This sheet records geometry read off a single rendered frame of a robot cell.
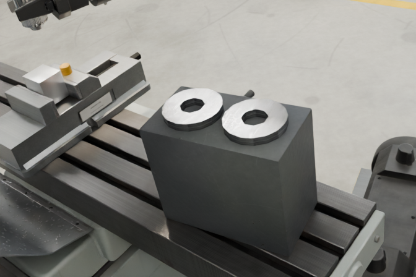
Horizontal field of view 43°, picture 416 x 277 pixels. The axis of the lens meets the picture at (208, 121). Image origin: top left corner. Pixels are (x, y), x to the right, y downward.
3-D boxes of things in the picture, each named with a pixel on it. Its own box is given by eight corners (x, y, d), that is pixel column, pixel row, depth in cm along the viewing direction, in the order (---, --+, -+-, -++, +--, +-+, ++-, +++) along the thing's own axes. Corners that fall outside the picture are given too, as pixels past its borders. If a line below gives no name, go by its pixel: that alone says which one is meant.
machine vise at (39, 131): (110, 72, 130) (97, 33, 124) (153, 87, 121) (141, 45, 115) (-13, 154, 111) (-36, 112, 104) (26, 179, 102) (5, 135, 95)
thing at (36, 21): (53, 18, 96) (43, -11, 92) (31, 29, 93) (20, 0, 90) (38, 14, 98) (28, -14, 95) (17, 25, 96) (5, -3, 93)
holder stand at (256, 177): (200, 171, 95) (179, 77, 84) (318, 201, 85) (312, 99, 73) (164, 218, 88) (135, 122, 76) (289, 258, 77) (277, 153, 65)
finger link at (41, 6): (12, 7, 90) (46, -6, 92) (20, 23, 92) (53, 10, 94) (15, 9, 89) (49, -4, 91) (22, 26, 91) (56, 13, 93)
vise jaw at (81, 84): (66, 73, 119) (60, 57, 116) (102, 86, 111) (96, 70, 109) (44, 86, 115) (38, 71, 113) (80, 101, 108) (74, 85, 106)
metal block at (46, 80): (52, 88, 113) (43, 63, 109) (69, 94, 109) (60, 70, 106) (32, 100, 110) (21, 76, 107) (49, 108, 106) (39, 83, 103)
